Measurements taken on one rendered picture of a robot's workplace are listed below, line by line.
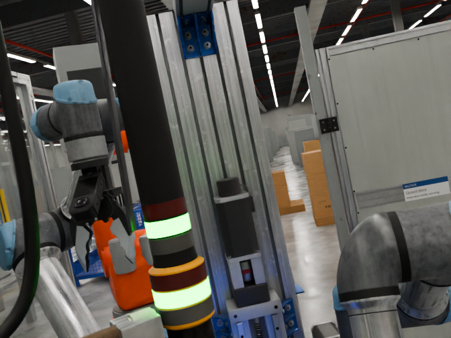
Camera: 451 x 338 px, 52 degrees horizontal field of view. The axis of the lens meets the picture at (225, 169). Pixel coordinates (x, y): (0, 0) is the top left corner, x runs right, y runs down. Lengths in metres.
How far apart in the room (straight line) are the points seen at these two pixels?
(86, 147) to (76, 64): 3.45
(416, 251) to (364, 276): 0.09
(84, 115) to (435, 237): 0.63
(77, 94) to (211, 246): 0.56
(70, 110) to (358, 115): 1.52
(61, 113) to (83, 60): 3.43
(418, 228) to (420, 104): 1.52
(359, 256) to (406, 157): 1.50
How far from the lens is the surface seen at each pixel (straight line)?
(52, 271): 1.19
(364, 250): 0.76
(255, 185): 1.23
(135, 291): 4.30
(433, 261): 0.78
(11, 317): 0.33
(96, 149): 0.90
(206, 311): 0.36
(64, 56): 4.33
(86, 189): 0.87
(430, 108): 2.27
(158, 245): 0.34
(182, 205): 0.34
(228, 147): 1.22
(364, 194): 2.21
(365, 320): 0.77
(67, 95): 0.91
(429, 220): 0.78
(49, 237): 1.25
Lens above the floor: 1.66
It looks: 3 degrees down
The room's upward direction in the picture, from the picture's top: 12 degrees counter-clockwise
